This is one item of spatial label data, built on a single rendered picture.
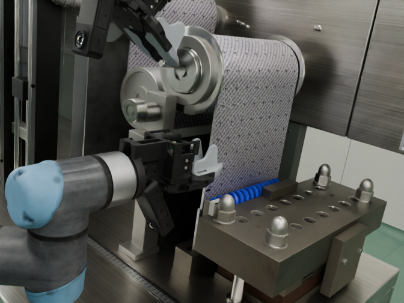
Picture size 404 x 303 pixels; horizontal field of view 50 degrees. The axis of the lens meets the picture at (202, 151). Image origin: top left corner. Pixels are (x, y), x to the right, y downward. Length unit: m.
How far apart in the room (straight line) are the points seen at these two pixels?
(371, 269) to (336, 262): 0.20
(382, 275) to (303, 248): 0.31
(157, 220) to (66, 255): 0.16
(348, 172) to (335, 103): 2.63
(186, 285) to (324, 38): 0.57
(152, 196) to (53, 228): 0.16
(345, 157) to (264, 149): 2.70
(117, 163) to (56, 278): 0.16
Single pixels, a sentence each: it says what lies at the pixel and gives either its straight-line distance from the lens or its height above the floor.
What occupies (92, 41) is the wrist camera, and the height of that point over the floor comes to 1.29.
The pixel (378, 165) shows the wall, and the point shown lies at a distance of 3.46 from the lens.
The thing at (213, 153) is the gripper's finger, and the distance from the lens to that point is 0.71.
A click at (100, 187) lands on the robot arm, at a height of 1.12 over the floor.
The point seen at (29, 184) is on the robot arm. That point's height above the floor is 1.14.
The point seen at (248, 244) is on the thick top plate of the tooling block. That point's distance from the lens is 0.66.
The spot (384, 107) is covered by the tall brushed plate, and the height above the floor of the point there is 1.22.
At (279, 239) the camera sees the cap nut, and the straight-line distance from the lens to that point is 0.66.
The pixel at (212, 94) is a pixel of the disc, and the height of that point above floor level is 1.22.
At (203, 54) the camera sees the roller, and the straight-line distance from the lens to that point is 0.71.
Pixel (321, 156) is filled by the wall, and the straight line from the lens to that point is 3.65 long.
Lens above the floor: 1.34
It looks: 17 degrees down
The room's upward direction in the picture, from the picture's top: 8 degrees clockwise
